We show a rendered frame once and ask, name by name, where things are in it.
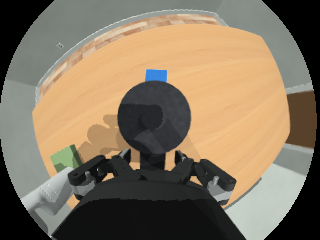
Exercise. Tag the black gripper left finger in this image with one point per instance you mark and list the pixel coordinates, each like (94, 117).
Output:
(85, 177)

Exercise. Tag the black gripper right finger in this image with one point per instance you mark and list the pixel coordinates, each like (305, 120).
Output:
(219, 183)

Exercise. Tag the blue kettle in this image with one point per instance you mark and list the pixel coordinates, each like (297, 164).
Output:
(169, 120)

